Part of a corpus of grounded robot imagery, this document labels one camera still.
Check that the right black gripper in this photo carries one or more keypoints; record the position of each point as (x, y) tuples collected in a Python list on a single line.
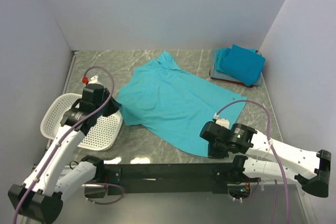
[(212, 153)]

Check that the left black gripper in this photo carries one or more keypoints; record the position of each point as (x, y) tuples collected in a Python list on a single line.
[(115, 106)]

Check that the turquoise t shirt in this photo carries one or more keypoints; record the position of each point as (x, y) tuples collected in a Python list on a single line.
[(220, 55), (175, 104)]

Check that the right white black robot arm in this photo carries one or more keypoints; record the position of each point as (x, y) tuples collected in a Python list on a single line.
[(258, 157)]

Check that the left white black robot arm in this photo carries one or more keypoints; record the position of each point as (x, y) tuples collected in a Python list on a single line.
[(42, 194)]

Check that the white perforated plastic basket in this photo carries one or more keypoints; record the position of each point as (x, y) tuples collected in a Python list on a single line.
[(100, 137)]

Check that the folded red t shirt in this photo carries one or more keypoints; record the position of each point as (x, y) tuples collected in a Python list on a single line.
[(224, 77)]

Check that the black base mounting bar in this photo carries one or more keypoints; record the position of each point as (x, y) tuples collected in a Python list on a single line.
[(173, 178)]

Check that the folded blue t shirt top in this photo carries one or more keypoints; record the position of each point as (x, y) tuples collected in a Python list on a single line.
[(243, 64)]

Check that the folded turquoise t shirt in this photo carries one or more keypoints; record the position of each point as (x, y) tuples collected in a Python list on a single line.
[(220, 55)]

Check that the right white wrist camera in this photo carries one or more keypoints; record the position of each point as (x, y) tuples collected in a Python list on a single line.
[(221, 121)]

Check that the aluminium frame rail front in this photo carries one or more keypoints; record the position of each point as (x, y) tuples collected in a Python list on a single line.
[(278, 182)]

